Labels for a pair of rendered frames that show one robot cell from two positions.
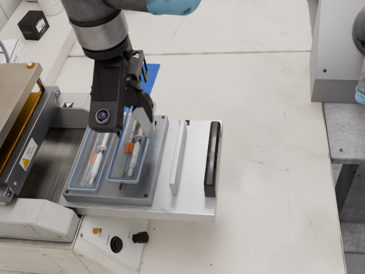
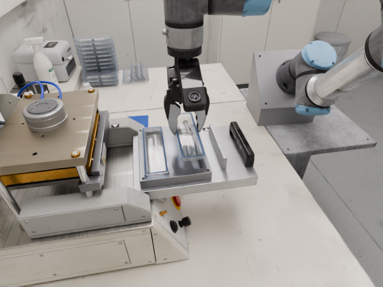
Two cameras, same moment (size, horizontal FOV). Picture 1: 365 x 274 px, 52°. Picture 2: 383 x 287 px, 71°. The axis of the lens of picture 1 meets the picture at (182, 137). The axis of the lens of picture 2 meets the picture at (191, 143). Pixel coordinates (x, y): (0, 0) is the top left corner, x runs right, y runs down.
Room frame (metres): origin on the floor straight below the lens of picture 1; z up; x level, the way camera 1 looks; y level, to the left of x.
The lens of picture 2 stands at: (-0.01, 0.32, 1.43)
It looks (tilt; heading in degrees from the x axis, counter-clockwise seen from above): 39 degrees down; 333
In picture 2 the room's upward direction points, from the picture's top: straight up
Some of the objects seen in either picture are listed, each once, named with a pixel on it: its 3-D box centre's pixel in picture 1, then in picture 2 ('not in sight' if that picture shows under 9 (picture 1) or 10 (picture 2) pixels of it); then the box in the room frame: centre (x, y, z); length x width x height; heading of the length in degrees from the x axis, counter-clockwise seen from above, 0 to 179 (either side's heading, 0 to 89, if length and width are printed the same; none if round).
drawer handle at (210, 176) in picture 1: (213, 156); (240, 142); (0.42, -0.05, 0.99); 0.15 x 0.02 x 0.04; 164
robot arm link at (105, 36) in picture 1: (98, 25); (183, 35); (0.48, 0.09, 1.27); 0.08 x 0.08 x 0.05
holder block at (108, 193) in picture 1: (119, 156); (171, 152); (0.47, 0.13, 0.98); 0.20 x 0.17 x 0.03; 164
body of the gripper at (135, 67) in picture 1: (116, 66); (184, 72); (0.49, 0.08, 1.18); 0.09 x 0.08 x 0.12; 164
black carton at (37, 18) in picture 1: (33, 25); (39, 95); (1.29, 0.46, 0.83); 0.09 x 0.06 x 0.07; 156
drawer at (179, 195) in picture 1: (144, 160); (190, 153); (0.46, 0.08, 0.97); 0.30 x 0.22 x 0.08; 74
